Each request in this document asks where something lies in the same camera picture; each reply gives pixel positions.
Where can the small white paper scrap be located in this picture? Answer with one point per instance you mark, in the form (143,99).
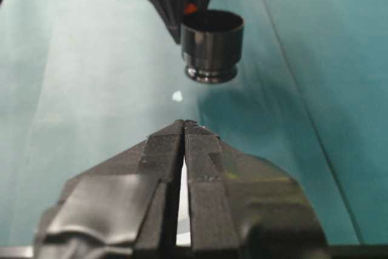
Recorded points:
(177,96)

